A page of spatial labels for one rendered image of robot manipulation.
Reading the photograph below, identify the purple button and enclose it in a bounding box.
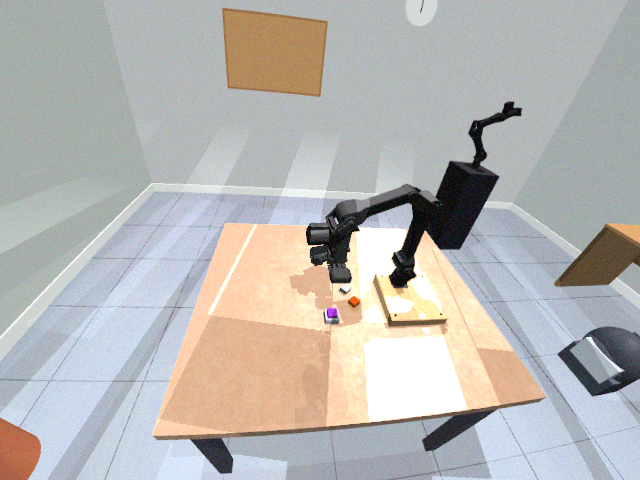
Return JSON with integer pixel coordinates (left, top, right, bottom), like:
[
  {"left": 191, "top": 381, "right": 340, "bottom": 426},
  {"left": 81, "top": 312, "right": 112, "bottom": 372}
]
[{"left": 323, "top": 308, "right": 340, "bottom": 324}]

